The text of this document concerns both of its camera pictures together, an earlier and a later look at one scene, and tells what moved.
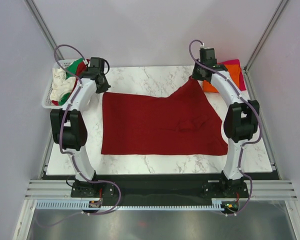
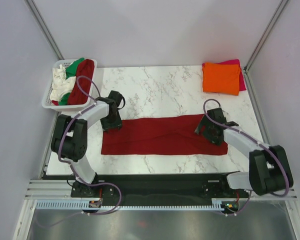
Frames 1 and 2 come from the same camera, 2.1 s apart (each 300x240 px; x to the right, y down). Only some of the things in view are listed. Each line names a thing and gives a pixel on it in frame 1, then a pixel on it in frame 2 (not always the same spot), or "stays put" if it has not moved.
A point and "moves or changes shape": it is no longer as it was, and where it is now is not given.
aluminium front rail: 60,190 stays put
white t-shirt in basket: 61,85 stays put
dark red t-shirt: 184,123 moves or changes shape
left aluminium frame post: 36,14 stays put
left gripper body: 104,87 -> 111,122
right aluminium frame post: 278,11 stays put
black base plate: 156,186 stays put
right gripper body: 197,72 -> 207,131
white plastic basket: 46,102 stays put
